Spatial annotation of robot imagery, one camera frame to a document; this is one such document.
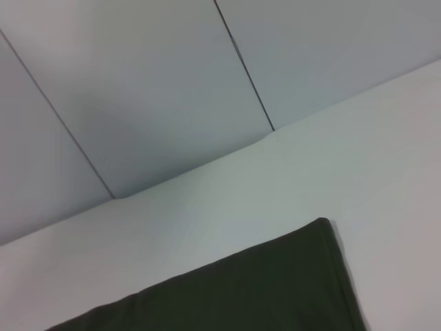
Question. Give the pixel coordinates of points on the dark green shirt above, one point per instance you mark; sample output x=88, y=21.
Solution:
x=258, y=293

